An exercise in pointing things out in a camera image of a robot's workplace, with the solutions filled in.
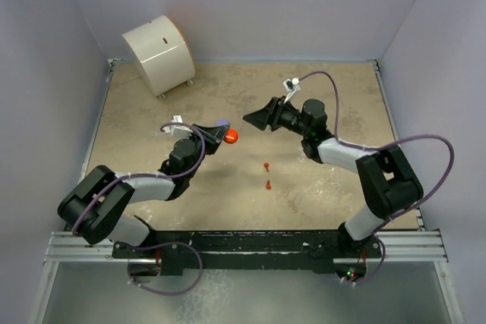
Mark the orange earbud charging case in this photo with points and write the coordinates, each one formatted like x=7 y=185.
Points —
x=231 y=136

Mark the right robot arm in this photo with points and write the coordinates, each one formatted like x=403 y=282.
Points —
x=388 y=182

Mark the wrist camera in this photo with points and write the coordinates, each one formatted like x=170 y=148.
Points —
x=177 y=129
x=292 y=86

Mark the lilac earbud charging case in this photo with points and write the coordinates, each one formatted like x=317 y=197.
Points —
x=222 y=122

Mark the white cylindrical box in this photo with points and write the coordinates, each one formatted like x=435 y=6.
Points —
x=161 y=55

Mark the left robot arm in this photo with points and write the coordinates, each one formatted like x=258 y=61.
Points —
x=94 y=209

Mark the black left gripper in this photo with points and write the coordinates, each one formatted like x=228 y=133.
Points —
x=215 y=134

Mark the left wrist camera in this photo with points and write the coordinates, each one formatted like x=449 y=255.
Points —
x=177 y=129

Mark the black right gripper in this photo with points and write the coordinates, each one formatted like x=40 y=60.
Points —
x=269 y=115

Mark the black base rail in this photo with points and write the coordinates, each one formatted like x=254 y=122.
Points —
x=318 y=251

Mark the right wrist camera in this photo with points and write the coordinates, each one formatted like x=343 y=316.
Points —
x=292 y=86

